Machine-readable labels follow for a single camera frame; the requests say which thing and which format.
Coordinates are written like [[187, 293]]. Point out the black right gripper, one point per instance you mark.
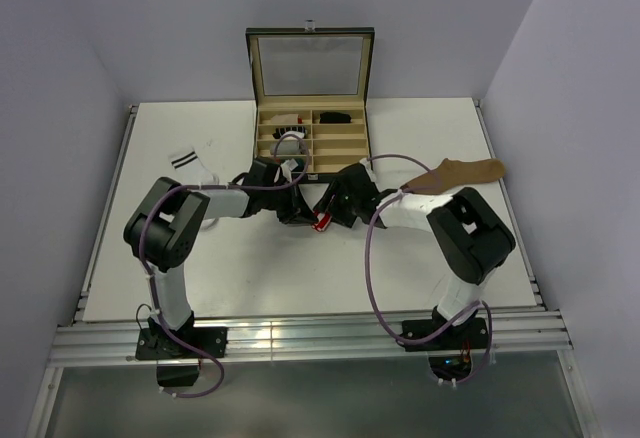
[[336, 189]]

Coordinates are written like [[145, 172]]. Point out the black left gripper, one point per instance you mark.
[[297, 213]]

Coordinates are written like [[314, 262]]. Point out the red white striped sock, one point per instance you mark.
[[323, 220]]

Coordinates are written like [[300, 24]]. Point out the brown ribbed sock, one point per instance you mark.
[[454, 173]]

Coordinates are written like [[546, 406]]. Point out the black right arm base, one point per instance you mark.
[[461, 350]]

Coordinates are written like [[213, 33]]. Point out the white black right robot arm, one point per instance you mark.
[[470, 235]]

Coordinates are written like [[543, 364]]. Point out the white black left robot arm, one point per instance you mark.
[[164, 227]]

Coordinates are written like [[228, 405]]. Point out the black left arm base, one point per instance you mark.
[[178, 366]]

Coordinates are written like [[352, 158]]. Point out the rolled teal sock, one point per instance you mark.
[[295, 164]]

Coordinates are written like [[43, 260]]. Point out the rolled grey sock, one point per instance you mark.
[[287, 148]]

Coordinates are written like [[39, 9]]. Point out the rolled black white sock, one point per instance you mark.
[[300, 131]]

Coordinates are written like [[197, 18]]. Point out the white sock black stripes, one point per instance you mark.
[[189, 168]]

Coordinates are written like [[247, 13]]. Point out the black compartment storage box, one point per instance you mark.
[[298, 73]]

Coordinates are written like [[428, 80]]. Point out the aluminium table frame rail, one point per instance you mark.
[[356, 336]]

